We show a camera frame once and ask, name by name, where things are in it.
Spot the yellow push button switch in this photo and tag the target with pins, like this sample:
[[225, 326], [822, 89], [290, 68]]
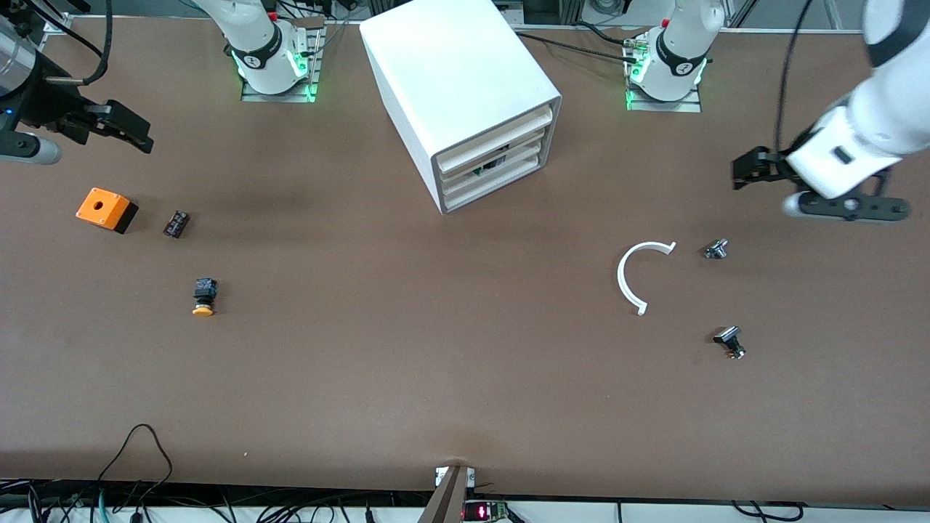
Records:
[[205, 294]]

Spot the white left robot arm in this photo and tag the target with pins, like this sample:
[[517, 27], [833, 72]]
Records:
[[879, 116]]

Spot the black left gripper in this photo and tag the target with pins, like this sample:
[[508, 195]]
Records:
[[771, 168]]

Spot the white curved plastic arc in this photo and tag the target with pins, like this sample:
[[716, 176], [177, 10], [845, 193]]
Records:
[[620, 276]]

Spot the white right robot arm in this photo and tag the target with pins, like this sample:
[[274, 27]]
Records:
[[261, 43]]

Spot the small silver metal connector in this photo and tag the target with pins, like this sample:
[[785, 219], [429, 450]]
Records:
[[716, 249]]

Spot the black cap metal switch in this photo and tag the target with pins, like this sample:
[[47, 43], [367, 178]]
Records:
[[726, 335]]

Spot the small black terminal block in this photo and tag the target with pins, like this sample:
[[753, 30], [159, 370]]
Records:
[[176, 224]]

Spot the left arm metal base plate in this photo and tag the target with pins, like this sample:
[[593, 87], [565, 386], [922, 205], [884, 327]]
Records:
[[665, 106]]

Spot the small red LED device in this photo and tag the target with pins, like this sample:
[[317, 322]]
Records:
[[483, 511]]

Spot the grey camera mount beam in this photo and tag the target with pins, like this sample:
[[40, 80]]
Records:
[[447, 501]]

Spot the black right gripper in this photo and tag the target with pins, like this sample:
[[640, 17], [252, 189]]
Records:
[[52, 107]]

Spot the orange box with hole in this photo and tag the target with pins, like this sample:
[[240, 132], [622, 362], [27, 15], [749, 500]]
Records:
[[102, 207]]

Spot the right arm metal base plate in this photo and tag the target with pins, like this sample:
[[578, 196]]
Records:
[[280, 97]]

